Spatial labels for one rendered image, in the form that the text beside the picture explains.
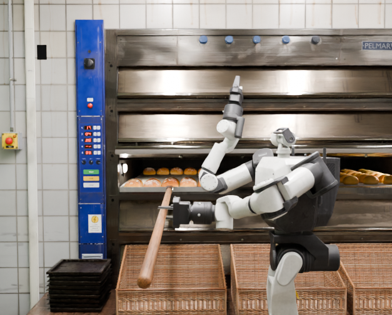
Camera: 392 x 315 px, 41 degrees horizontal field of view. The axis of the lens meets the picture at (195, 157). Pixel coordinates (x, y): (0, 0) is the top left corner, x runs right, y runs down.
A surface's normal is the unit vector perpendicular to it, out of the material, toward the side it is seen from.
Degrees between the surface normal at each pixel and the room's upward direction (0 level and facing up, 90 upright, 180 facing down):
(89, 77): 90
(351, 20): 90
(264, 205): 92
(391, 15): 90
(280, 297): 114
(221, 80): 70
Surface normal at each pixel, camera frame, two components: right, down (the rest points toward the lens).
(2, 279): 0.01, 0.05
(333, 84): -0.01, -0.30
